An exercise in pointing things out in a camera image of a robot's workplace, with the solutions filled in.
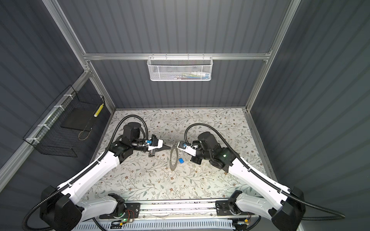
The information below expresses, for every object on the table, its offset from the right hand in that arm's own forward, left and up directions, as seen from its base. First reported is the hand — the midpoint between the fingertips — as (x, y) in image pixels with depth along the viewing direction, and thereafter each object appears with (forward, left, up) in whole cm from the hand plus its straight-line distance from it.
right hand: (188, 149), depth 74 cm
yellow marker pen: (+21, +52, +9) cm, 56 cm away
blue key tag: (0, +5, -12) cm, 13 cm away
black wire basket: (+8, +64, +10) cm, 66 cm away
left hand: (0, +9, +5) cm, 10 cm away
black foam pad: (+15, +59, +8) cm, 62 cm away
